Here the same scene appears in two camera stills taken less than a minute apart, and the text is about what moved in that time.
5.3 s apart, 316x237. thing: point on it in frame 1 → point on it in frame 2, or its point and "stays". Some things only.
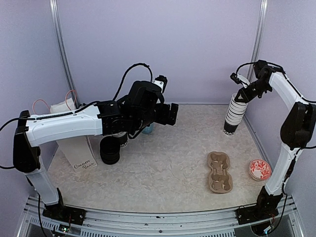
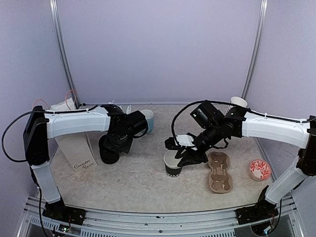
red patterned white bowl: [259, 170] stays
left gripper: [165, 117] → [107, 144]
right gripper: [247, 97] → [196, 157]
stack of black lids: [109, 149] stays
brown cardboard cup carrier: [220, 179] stays
